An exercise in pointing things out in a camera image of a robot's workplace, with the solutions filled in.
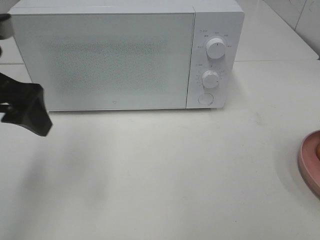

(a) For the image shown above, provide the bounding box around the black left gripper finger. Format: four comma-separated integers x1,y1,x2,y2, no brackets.
0,13,13,40
0,74,53,137

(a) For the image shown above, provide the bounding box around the white microwave door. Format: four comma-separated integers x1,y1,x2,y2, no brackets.
12,14,194,111

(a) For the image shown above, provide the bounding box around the round white door button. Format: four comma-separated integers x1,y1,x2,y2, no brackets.
198,93,214,106

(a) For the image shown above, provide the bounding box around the white timer knob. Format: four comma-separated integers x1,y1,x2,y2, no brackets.
201,70,220,89

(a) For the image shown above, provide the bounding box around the pink round plate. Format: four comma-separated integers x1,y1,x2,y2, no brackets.
298,130,320,198

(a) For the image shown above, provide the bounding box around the burger with lettuce and tomato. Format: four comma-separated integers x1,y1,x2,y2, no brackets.
315,144,320,160

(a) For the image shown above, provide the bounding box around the white microwave oven body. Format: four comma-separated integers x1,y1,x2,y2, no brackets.
9,0,245,109

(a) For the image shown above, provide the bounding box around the upper white power knob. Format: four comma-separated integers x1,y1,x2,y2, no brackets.
205,36,227,60

